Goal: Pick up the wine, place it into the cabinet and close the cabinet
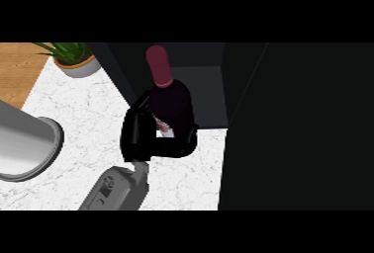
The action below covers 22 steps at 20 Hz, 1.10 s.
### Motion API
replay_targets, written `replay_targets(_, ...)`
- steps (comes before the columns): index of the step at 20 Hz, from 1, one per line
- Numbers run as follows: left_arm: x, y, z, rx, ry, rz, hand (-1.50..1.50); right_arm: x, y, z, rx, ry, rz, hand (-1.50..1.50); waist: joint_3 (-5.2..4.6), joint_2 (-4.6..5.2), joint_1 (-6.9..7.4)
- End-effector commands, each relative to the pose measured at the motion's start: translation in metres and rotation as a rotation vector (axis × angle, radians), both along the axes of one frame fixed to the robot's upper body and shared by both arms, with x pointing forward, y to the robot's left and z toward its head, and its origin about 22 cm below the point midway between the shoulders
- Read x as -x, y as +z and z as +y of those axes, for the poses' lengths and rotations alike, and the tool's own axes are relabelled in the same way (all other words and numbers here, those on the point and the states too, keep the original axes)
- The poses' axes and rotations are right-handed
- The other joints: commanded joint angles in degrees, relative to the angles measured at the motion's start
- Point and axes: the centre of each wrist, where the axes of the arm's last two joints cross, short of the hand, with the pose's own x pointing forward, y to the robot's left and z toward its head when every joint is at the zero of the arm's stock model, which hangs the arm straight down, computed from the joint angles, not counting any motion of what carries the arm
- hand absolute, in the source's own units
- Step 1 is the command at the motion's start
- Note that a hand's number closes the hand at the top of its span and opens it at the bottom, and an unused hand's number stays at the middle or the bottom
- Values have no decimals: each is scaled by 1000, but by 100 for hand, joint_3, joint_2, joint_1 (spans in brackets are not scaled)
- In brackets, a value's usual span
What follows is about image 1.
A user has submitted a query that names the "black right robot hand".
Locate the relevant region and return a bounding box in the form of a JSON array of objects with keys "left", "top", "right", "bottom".
[{"left": 120, "top": 89, "right": 199, "bottom": 163}]

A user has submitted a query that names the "dark wine bottle red cap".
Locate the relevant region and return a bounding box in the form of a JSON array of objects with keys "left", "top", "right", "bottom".
[{"left": 145, "top": 44, "right": 197, "bottom": 139}]

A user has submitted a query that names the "dark grey cabinet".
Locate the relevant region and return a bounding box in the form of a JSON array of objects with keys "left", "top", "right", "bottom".
[{"left": 86, "top": 42, "right": 269, "bottom": 130}]

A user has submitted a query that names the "dark grey cabinet door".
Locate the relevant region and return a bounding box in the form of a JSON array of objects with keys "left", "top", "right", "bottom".
[{"left": 216, "top": 42, "right": 374, "bottom": 211}]

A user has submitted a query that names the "green plant in grey pot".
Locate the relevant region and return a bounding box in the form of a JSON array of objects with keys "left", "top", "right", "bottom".
[{"left": 32, "top": 42, "right": 103, "bottom": 79}]

